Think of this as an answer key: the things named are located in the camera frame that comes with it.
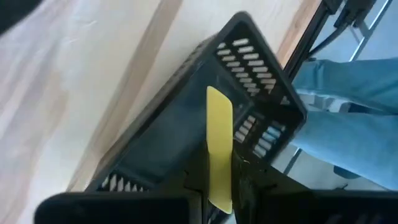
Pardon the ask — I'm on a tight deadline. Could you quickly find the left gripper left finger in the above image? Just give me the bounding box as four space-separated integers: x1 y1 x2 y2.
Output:
149 140 209 224

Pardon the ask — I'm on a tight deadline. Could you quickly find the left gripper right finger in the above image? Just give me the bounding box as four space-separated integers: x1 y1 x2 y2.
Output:
231 147 309 224

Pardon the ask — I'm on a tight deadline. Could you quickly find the black slotted plastic basket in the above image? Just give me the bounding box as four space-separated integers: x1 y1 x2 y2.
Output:
85 10 309 219

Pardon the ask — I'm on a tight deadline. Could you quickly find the person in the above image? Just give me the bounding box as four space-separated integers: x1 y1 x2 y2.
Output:
290 57 398 192

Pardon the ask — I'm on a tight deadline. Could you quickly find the grey metal chair leg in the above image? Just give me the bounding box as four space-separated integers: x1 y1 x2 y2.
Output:
347 0 394 63

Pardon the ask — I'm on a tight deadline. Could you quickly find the black cable bundle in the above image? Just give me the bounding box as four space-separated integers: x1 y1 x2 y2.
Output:
307 0 379 60

